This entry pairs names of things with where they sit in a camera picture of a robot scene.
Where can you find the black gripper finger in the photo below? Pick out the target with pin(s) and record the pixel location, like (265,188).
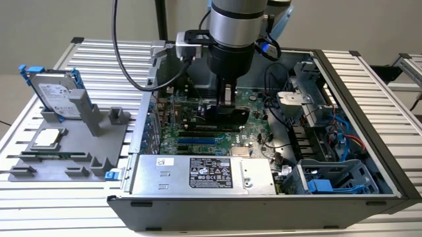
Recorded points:
(227,96)

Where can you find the round coin cell battery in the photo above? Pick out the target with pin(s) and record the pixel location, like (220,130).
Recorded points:
(252,97)

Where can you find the RAM stick with label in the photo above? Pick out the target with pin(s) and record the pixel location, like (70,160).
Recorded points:
(204,127)

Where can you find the green motherboard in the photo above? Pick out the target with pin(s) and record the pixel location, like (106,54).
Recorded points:
(249,128)

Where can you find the long black expansion slot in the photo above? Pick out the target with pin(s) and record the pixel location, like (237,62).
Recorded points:
(197,134)

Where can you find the metal rear port block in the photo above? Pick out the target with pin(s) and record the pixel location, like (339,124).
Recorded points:
(162,102)
(162,114)

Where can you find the metal drive cage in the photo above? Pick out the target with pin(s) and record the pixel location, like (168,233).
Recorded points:
(292,98)

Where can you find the blue expansion slot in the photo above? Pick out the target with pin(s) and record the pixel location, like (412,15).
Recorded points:
(197,141)

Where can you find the silver chipset heatsink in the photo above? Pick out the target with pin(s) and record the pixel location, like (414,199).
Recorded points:
(240,151)

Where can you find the short black expansion slot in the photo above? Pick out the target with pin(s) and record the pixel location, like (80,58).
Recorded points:
(183,148)

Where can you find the black fan shroud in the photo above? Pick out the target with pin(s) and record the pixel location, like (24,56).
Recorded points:
(300,140)

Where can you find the black table end cap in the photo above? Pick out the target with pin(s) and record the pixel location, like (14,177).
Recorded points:
(77,40)
(353,53)

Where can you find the grey power supply unit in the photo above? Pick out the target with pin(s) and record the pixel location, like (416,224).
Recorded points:
(171,182)

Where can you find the grey disk bay cage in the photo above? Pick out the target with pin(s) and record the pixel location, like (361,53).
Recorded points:
(329,164)

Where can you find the blue plastic bay insert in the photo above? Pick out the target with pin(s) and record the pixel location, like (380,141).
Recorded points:
(319,185)

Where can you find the blue plastic latch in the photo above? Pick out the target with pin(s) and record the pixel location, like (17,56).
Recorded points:
(109,175)

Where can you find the open grey PC case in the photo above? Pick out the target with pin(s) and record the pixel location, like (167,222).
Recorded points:
(249,214)

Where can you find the grey parts rack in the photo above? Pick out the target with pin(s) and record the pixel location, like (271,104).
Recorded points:
(74,148)

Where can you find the hard disk in blue carrier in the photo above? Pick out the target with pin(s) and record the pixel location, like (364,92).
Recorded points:
(52,91)

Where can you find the green RAM stick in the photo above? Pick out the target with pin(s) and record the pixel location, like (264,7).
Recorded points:
(62,155)

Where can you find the silver CPU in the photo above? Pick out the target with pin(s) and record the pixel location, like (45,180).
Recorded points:
(49,137)

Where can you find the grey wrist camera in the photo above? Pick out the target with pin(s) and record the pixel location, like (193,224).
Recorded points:
(269,50)

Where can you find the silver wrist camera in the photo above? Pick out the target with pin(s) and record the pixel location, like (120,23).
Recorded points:
(184,48)

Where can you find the black upright post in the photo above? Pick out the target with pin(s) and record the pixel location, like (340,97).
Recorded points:
(161,19)

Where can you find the black frame bracket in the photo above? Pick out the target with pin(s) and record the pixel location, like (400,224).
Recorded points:
(383,72)

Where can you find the aluminium frame rail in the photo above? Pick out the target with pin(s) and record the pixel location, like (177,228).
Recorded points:
(408,64)

